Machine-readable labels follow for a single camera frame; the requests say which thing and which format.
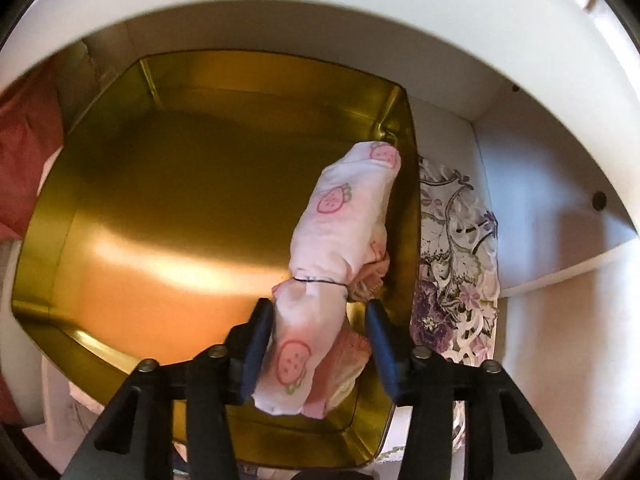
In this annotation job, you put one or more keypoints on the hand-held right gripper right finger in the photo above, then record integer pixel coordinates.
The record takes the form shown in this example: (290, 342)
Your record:
(382, 355)

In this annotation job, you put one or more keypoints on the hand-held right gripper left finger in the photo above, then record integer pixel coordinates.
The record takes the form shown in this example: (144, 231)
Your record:
(255, 355)

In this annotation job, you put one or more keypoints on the strawberry print cloth bundle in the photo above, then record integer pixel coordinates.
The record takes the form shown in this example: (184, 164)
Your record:
(330, 230)

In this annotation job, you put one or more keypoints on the pink ruffled cloth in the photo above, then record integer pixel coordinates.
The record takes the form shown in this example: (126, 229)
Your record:
(345, 360)

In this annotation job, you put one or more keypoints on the floral embroidered cloth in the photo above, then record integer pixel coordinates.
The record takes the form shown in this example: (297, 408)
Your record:
(450, 270)

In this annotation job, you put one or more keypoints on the red cloth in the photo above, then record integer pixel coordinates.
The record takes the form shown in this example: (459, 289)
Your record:
(25, 160)

